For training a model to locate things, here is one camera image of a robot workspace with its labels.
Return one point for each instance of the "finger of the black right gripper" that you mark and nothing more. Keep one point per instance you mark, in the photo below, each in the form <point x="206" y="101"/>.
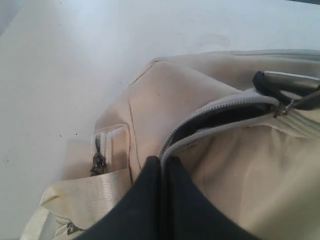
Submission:
<point x="308" y="99"/>

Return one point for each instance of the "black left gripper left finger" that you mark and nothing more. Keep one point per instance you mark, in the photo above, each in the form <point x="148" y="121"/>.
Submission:
<point x="136" y="215"/>

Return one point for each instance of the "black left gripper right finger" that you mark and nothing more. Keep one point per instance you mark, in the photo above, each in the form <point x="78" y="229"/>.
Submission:
<point x="187" y="214"/>

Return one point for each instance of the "beige duffel bag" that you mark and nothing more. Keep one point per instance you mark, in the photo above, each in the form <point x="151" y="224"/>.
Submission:
<point x="230" y="119"/>

